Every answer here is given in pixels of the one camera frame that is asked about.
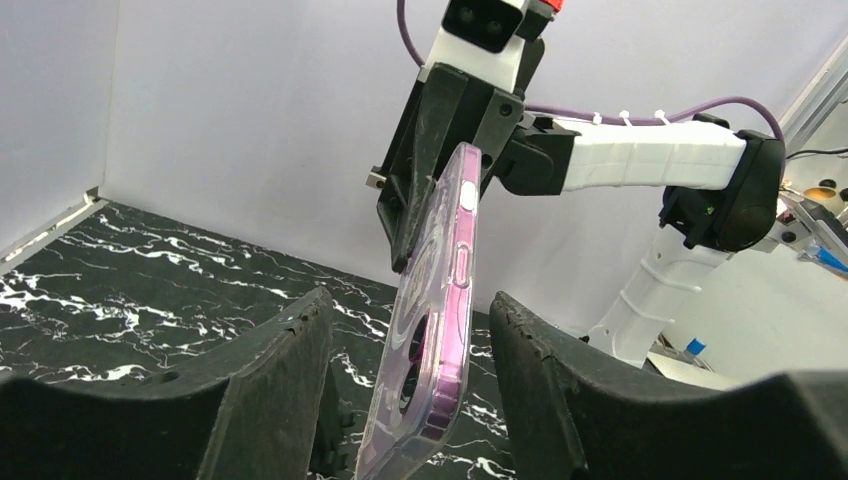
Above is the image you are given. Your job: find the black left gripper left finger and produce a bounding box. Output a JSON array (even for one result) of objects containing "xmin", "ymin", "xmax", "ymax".
[{"xmin": 1, "ymin": 287, "xmax": 334, "ymax": 479}]

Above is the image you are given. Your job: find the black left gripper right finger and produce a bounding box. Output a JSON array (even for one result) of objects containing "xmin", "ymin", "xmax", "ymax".
[{"xmin": 489, "ymin": 292, "xmax": 847, "ymax": 479}]

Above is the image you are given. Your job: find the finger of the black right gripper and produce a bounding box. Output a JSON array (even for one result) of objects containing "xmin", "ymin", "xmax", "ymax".
[{"xmin": 387, "ymin": 64, "xmax": 470, "ymax": 273}]

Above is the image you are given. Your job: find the phone with purple clear case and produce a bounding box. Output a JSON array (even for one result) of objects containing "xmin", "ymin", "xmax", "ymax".
[{"xmin": 354, "ymin": 143, "xmax": 482, "ymax": 479}]

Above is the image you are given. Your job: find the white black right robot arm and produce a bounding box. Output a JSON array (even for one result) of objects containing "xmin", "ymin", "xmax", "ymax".
[{"xmin": 368, "ymin": 35, "xmax": 785, "ymax": 367}]

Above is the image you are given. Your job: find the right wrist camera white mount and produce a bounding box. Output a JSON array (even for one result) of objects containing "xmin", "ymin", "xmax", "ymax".
[{"xmin": 419, "ymin": 0, "xmax": 564, "ymax": 94}]

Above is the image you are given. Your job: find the aluminium frame rail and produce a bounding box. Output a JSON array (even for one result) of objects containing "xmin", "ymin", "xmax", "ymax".
[{"xmin": 779, "ymin": 37, "xmax": 847, "ymax": 153}]

